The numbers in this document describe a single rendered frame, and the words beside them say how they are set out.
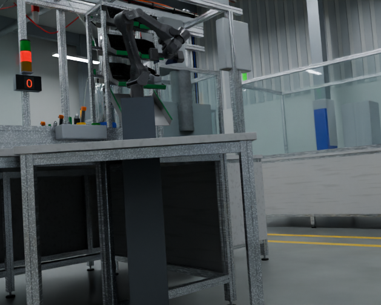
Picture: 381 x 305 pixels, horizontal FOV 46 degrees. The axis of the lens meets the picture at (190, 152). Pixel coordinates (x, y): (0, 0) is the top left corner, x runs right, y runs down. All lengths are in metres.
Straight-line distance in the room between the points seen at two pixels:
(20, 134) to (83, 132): 0.25
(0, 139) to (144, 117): 0.58
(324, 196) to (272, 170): 0.77
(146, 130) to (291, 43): 9.54
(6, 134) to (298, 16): 9.93
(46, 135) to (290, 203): 4.31
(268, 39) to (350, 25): 2.06
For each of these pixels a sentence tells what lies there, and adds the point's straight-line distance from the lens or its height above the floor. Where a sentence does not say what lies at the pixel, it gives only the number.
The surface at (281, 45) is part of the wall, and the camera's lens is 11.43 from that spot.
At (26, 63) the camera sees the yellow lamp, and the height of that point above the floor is 1.30.
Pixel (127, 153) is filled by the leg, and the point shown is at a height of 0.81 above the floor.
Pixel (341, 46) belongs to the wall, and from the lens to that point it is 10.76.
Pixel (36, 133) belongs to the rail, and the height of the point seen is 0.93.
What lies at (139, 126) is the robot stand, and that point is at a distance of 1.92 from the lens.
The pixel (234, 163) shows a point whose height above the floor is 0.80.
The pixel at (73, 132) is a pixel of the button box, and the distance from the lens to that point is 1.95.
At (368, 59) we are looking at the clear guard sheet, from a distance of 5.57.
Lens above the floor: 0.70
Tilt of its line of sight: 3 degrees up
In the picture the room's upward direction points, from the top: 4 degrees counter-clockwise
